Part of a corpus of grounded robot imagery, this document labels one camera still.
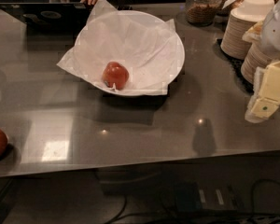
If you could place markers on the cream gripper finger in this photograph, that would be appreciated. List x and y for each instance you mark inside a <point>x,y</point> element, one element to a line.
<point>256,107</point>
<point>270,88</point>

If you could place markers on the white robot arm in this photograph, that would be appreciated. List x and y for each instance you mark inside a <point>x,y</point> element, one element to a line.
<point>266,34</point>

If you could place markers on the white paper bowl on stack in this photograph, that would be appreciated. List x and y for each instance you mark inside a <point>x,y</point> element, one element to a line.
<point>253,10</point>

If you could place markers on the front stack of paper plates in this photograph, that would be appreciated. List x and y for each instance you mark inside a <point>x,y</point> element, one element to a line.
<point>255,58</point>

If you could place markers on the stack of paper plates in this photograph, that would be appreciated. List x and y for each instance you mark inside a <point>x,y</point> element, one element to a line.
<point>232,42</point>
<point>255,58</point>

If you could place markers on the black tray under plates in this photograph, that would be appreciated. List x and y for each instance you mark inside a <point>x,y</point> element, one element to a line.
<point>236,66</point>

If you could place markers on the rear stack of paper plates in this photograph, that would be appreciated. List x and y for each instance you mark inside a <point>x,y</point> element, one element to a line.
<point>232,42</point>

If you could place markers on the black power box under table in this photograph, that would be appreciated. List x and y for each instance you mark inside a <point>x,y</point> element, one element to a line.
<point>194,199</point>

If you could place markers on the glass jar with grains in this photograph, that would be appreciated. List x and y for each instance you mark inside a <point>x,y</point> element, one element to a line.
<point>202,12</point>

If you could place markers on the white paper liner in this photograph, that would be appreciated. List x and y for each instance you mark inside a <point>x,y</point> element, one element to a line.
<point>127,44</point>

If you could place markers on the black laptop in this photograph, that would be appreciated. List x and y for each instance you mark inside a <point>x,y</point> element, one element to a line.
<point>50,17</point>

